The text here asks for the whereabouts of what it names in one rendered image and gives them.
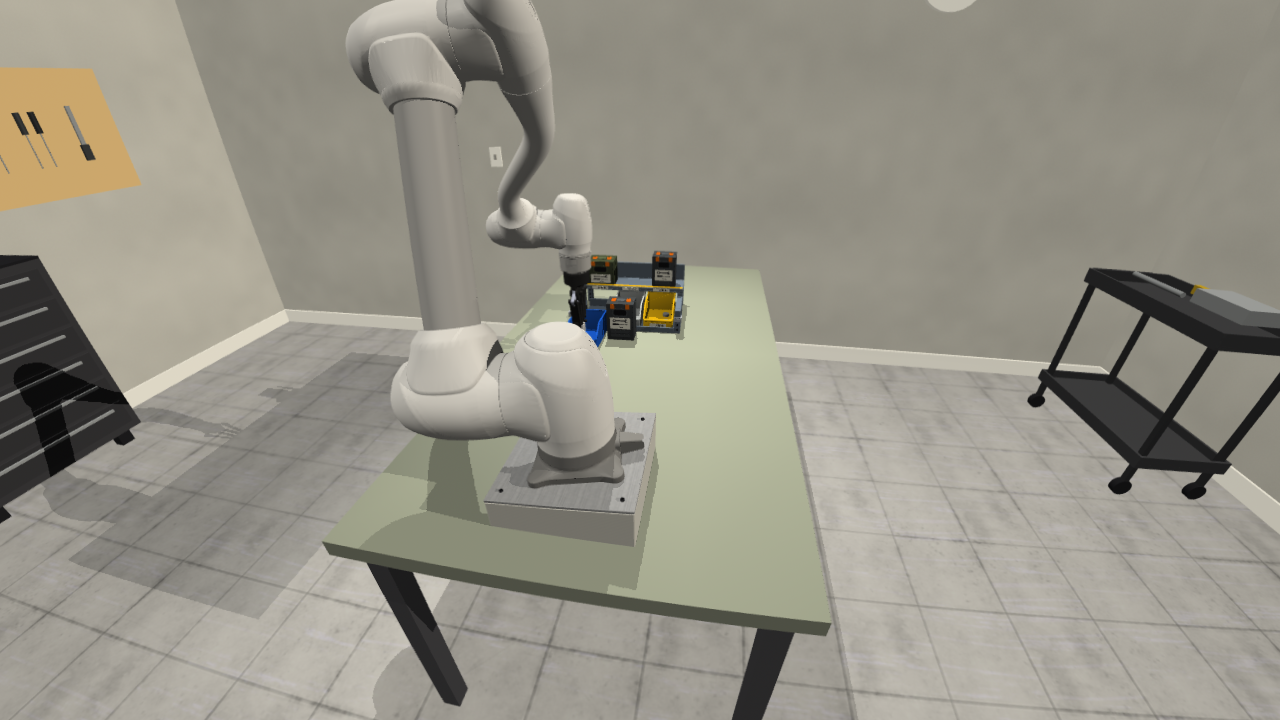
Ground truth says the grey open bin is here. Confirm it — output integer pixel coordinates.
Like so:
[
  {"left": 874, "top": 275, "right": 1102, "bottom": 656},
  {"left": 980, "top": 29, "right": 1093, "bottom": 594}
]
[{"left": 616, "top": 290, "right": 646, "bottom": 325}]

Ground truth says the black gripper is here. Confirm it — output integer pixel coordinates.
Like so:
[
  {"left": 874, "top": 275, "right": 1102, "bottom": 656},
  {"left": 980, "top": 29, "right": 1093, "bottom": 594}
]
[{"left": 563, "top": 270, "right": 590, "bottom": 331}]

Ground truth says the dark grey metal shelf rack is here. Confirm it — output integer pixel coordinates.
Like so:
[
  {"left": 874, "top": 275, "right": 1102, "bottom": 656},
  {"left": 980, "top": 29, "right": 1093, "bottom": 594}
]
[{"left": 585, "top": 263, "right": 685, "bottom": 334}]

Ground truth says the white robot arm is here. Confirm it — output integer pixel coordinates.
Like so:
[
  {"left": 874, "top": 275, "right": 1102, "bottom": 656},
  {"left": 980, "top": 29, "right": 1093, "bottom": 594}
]
[{"left": 346, "top": 0, "right": 645, "bottom": 489}]

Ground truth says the blue bin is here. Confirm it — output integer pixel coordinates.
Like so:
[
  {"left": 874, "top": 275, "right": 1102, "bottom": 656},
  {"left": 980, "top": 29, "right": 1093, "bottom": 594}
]
[{"left": 585, "top": 309, "right": 607, "bottom": 347}]

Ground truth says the black case with handle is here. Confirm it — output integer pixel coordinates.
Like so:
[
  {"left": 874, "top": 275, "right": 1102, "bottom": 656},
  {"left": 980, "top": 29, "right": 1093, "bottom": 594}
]
[{"left": 652, "top": 251, "right": 677, "bottom": 287}]

